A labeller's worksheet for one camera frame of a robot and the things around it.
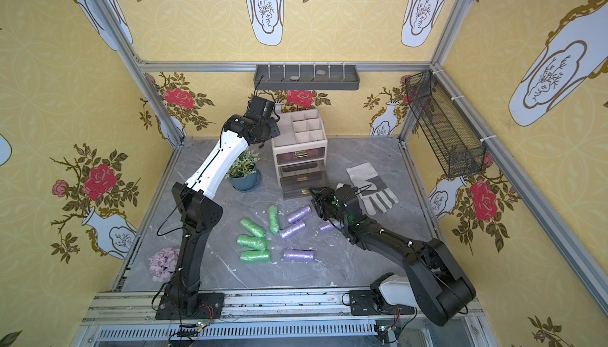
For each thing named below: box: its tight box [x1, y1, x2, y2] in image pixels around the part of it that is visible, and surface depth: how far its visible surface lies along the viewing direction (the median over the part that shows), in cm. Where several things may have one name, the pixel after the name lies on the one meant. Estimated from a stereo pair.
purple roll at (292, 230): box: [280, 221, 307, 240], surface depth 90 cm
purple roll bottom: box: [282, 248, 316, 263], surface depth 83 cm
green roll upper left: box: [239, 217, 266, 238], surface depth 90 cm
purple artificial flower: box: [148, 247, 180, 283], surface depth 75 cm
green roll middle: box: [236, 234, 270, 251], surface depth 85 cm
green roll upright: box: [267, 204, 281, 235], surface depth 93 cm
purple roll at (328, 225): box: [318, 220, 345, 233], surface depth 90 cm
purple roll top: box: [286, 205, 312, 225], surface depth 94 cm
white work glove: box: [345, 161, 399, 216], surface depth 105 cm
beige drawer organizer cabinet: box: [270, 108, 331, 200], surface depth 92 cm
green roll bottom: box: [239, 249, 272, 264], surface depth 83 cm
